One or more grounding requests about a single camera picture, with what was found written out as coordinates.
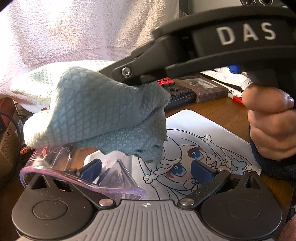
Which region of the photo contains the clear plastic measuring cup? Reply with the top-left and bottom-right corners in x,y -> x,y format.
20,145 -> 145,202

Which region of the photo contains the teal cleaning cloth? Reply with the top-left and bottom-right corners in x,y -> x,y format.
23,66 -> 171,165

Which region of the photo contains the person's right hand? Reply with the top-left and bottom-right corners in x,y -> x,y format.
242,84 -> 295,160

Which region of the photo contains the anime print mouse pad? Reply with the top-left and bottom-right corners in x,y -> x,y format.
130,109 -> 263,202

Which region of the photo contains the white marker pen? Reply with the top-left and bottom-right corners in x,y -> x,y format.
200,67 -> 253,92

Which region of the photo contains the red capped marker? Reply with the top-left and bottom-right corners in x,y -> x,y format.
228,93 -> 243,104

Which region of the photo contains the red and black keyboard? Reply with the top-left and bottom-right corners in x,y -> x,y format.
157,78 -> 196,111

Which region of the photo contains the large white towel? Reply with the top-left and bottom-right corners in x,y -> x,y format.
1,1 -> 179,113

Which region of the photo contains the brown wooden picture frame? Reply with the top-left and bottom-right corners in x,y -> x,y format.
174,74 -> 229,103

